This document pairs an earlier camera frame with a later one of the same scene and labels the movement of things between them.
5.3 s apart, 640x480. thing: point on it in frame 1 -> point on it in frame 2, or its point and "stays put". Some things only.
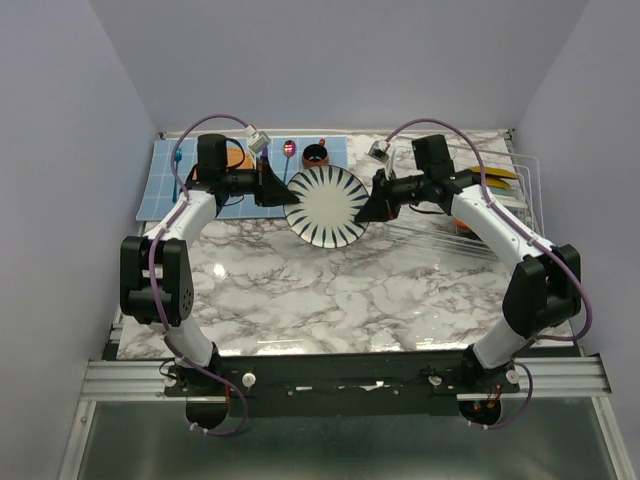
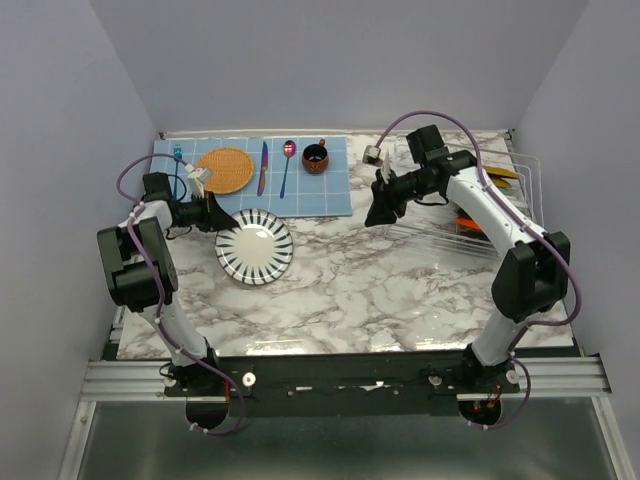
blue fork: [178, 157] stays put
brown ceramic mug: [315, 154] stays put
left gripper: [266, 188] -> [213, 216]
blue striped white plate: [328, 198] -> [258, 252]
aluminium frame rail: [154, 378] stays put
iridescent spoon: [289, 150] stays put
